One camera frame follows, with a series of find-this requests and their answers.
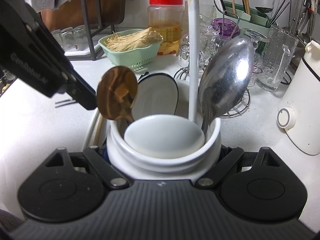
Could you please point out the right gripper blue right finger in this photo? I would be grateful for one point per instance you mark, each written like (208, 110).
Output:
(225, 150)

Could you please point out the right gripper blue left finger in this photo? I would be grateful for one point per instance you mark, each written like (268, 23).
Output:
(103, 152)

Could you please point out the wooden chopstick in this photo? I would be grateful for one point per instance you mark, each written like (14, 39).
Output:
(98, 130)

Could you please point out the metal fork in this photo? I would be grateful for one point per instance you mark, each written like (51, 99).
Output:
(64, 103)

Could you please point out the white ceramic Starbucks mug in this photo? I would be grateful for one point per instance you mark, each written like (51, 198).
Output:
(139, 166)

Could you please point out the small upturned glass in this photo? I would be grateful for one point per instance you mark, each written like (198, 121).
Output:
(80, 37)
(57, 35)
(68, 40)

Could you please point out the white ceramic soup spoon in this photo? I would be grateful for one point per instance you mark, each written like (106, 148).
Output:
(171, 136)

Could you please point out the wooden spoon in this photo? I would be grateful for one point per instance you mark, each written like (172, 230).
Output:
(116, 93)

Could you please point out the black dish rack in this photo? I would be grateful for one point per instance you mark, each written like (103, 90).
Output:
(91, 11)

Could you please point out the black-rimmed white spoon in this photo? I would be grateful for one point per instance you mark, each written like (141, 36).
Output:
(157, 94)

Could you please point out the large metal spoon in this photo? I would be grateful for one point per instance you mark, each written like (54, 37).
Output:
(230, 67)

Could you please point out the white electric pot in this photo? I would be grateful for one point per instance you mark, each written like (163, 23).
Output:
(298, 110)

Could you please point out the dried noodles bundle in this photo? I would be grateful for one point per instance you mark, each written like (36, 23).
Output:
(139, 39)

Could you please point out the green plastic basket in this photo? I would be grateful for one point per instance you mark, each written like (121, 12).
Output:
(132, 58)

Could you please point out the wooden cutting board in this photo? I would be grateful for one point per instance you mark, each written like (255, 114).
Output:
(69, 14)

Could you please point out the tall textured glass mug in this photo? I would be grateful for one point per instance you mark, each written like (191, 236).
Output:
(276, 56)

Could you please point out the green utensil drainer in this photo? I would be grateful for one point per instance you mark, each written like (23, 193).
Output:
(257, 21)

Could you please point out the red-lidded plastic jar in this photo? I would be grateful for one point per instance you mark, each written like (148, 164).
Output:
(165, 17)

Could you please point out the wire glass holder rack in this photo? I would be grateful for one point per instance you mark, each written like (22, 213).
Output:
(239, 97)

